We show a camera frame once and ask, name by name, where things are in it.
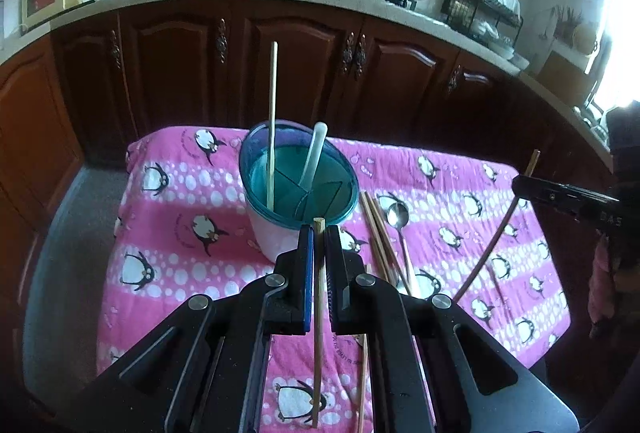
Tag dark brown chopstick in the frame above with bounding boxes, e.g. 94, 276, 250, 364
452, 149, 541, 303

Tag light wooden chopstick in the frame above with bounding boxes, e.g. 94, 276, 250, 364
311, 217, 326, 429
359, 190, 395, 286

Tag wooden lower kitchen cabinets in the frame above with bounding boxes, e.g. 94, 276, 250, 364
1, 0, 613, 318

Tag light chopstick near gripper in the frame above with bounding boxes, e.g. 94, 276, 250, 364
357, 335, 369, 433

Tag brown chopstick on cloth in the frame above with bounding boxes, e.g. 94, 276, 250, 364
369, 196, 412, 295

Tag light wooden chopstick on cloth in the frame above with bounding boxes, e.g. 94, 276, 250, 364
359, 190, 395, 286

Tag metal spoon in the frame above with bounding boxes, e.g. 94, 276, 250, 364
387, 200, 421, 297

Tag pink penguin cloth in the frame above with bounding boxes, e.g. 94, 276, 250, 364
96, 127, 570, 432

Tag white teal-rimmed utensil holder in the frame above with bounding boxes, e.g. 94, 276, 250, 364
239, 120, 359, 262

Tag black dish rack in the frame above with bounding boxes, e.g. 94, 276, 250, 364
440, 0, 524, 45

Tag light chopstick in holder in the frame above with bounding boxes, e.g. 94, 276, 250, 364
266, 41, 279, 211

